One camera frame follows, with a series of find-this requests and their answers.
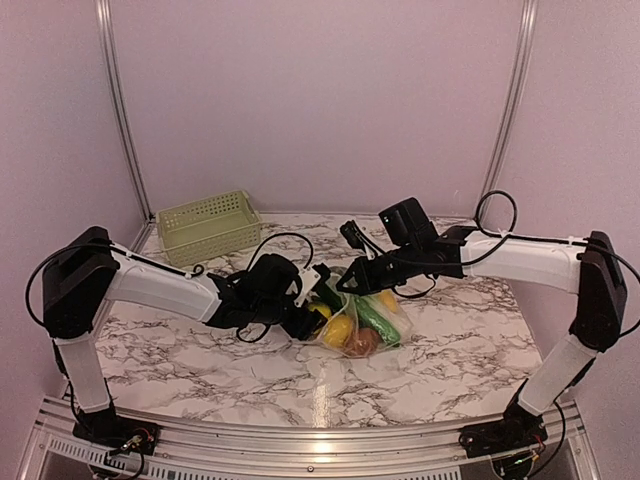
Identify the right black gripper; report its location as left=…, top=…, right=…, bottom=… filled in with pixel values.
left=337, top=241, right=423, bottom=296

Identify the yellow fake lemon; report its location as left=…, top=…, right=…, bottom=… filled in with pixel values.
left=322, top=315, right=354, bottom=349
left=307, top=301, right=333, bottom=320

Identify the clear polka dot zip bag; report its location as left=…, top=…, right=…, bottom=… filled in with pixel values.
left=308, top=267, right=413, bottom=358

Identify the green fake pepper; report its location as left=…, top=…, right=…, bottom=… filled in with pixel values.
left=313, top=282, right=344, bottom=312

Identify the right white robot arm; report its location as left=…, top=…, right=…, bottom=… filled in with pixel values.
left=337, top=198, right=633, bottom=448

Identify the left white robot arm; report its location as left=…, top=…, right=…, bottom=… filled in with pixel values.
left=34, top=226, right=327, bottom=445

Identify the yellow fake corn cob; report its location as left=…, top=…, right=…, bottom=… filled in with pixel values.
left=377, top=290, right=398, bottom=313

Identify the green fake cucumber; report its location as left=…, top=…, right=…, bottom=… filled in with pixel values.
left=354, top=296, right=401, bottom=346

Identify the brown fake potato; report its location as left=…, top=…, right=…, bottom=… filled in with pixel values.
left=344, top=327, right=381, bottom=357

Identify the pale green plastic basket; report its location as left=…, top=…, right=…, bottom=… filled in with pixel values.
left=156, top=190, right=262, bottom=267

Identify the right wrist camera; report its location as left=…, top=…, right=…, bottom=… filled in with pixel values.
left=340, top=220, right=377, bottom=260

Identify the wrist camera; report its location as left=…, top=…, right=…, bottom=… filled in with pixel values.
left=340, top=220, right=377, bottom=260
left=294, top=263, right=331, bottom=307

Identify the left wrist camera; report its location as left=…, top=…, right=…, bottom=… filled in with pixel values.
left=294, top=263, right=331, bottom=307

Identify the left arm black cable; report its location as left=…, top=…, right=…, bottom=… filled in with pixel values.
left=24, top=232, right=316, bottom=346

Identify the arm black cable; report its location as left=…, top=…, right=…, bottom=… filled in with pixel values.
left=394, top=189, right=640, bottom=346
left=24, top=232, right=316, bottom=346

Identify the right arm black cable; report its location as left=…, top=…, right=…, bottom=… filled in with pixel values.
left=394, top=189, right=640, bottom=346

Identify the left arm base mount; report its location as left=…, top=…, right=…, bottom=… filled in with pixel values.
left=73, top=409, right=160, bottom=479

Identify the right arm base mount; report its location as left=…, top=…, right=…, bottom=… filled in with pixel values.
left=458, top=394, right=548, bottom=479

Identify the front aluminium rail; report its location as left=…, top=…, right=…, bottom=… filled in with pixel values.
left=19, top=394, right=601, bottom=480

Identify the right aluminium frame post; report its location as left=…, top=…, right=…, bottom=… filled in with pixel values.
left=481, top=0, right=539, bottom=196

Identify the aluminium frame post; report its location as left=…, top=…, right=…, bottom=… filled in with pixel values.
left=481, top=0, right=539, bottom=196
left=95, top=0, right=154, bottom=223

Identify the left aluminium frame post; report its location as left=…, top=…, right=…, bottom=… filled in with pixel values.
left=95, top=0, right=154, bottom=223

